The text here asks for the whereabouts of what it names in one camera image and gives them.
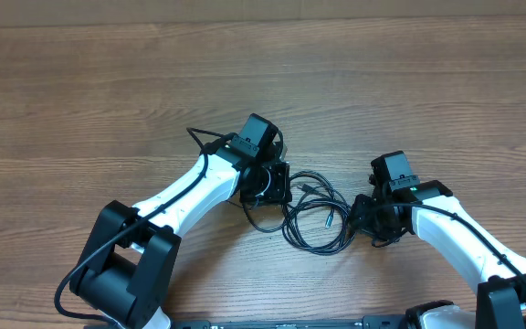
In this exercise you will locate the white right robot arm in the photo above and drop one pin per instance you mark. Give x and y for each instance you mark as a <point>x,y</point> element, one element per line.
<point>495,273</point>

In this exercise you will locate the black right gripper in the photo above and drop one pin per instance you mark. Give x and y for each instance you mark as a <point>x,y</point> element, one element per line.
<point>361,226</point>

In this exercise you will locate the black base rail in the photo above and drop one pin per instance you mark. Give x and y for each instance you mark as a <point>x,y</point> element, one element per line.
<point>290,323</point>

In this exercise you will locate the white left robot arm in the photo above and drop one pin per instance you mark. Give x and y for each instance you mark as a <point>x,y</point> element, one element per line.
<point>123,273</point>

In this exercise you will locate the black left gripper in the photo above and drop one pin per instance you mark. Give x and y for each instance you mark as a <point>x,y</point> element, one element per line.
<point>280,192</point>

